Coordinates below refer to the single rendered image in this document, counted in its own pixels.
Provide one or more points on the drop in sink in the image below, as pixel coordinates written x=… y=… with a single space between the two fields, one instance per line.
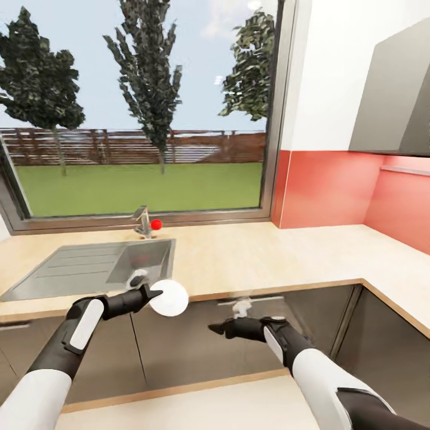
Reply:
x=98 y=268

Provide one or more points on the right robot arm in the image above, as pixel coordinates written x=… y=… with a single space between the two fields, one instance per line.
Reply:
x=337 y=400

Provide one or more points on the fixed window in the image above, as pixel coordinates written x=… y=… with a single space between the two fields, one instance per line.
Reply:
x=108 y=105

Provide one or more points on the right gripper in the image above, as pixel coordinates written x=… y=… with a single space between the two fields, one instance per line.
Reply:
x=233 y=328

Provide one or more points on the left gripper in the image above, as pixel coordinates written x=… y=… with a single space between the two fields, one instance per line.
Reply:
x=135 y=300

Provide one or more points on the saucer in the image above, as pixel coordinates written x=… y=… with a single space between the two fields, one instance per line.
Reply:
x=173 y=301

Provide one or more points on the countertop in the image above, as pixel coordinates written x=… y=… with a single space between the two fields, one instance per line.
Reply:
x=395 y=272
x=210 y=262

